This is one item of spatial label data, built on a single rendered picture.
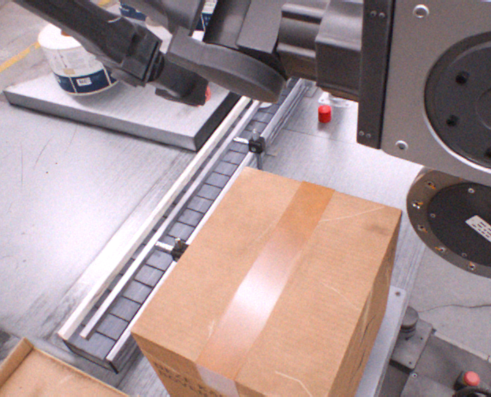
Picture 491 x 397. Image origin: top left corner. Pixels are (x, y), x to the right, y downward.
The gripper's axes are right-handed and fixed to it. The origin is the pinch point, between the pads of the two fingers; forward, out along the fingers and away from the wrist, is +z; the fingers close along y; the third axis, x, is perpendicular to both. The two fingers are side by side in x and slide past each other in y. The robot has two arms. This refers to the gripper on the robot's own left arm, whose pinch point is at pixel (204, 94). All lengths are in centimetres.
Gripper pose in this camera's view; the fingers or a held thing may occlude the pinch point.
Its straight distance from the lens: 100.3
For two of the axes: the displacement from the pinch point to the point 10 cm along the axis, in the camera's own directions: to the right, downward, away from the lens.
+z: 3.8, 0.6, 9.2
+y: -8.9, -2.6, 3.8
